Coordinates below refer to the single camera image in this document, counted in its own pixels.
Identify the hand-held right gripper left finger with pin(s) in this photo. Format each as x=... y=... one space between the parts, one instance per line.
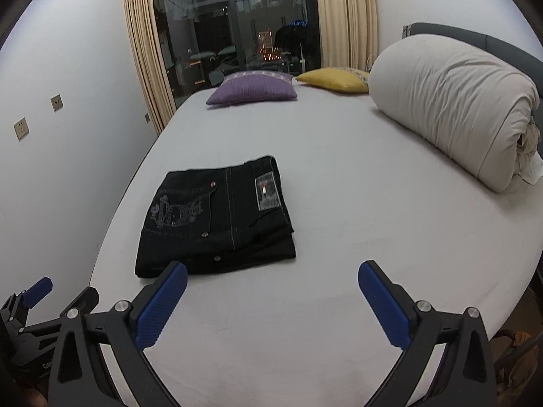
x=163 y=305

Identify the black denim pants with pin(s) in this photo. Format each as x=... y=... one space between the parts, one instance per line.
x=191 y=229

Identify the dark jacket behind window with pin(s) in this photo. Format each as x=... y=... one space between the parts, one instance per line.
x=297 y=36

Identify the white bed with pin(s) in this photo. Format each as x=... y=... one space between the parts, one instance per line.
x=339 y=203

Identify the glass window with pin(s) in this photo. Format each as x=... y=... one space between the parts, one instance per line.
x=220 y=29

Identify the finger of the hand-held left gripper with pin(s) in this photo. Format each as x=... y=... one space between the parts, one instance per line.
x=87 y=299
x=37 y=291

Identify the rolled beige duvet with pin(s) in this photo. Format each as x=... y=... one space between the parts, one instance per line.
x=449 y=106

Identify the grey headboard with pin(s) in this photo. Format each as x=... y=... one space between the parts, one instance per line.
x=488 y=42

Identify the yellow pillow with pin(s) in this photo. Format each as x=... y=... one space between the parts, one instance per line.
x=335 y=79

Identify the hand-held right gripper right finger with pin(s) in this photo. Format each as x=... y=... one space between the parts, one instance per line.
x=382 y=305

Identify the chair with tan clothes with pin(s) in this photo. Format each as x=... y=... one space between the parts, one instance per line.
x=519 y=360

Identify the beige curtain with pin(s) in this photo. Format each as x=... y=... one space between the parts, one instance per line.
x=146 y=51
x=345 y=17

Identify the purple pillow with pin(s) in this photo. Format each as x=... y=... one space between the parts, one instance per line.
x=250 y=89

